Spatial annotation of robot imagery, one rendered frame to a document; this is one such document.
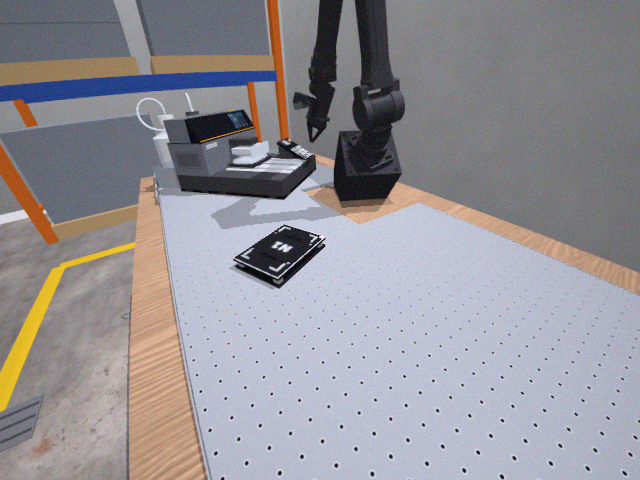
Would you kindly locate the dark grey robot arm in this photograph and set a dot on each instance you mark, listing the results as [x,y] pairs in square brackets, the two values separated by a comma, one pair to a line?
[369,110]

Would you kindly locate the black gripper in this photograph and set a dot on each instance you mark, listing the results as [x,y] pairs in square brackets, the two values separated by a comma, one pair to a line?
[320,124]

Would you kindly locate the white multi-well plate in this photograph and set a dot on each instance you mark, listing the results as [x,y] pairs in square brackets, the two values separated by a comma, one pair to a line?
[249,159]

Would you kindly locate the black rectangular pad with white corner marks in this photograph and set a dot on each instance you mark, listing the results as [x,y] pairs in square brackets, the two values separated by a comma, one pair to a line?
[282,252]

